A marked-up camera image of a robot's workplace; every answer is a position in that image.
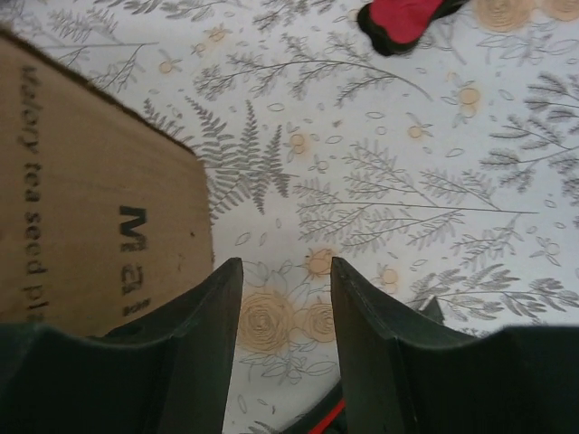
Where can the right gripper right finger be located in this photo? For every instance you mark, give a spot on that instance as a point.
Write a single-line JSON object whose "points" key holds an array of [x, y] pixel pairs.
{"points": [[401, 372]]}

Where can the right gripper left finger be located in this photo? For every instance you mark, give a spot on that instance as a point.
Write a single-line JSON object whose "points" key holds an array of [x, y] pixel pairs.
{"points": [[166, 372]]}

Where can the red black utility knife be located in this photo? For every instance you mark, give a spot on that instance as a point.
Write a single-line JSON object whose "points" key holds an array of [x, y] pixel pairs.
{"points": [[328, 416]]}

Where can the brown taped cardboard box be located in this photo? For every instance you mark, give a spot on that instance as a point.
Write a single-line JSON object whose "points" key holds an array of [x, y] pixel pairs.
{"points": [[103, 218]]}

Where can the red black knife cap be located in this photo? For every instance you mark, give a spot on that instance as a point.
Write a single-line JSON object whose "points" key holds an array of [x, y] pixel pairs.
{"points": [[395, 27]]}

